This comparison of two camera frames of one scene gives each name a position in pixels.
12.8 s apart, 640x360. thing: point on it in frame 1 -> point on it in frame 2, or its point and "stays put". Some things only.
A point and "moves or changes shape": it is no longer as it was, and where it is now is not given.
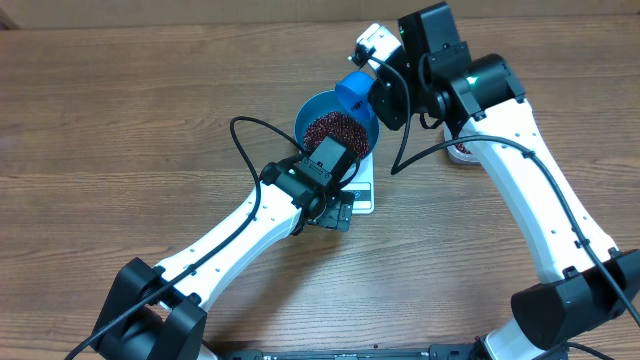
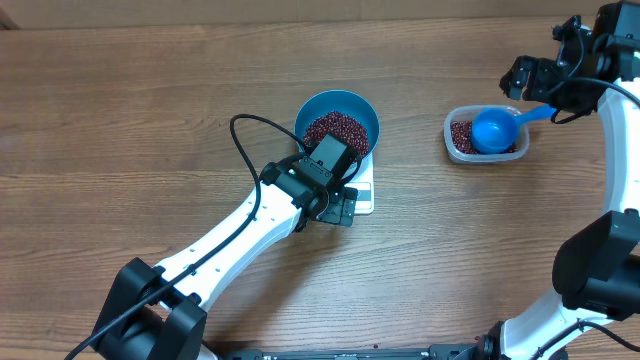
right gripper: (385, 100) -> (539, 73)
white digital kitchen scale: (363, 186) stays put
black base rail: (474, 351) stays put
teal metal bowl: (326, 102) stays put
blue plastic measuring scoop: (353, 93) moves or changes shape
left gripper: (336, 209) stays put
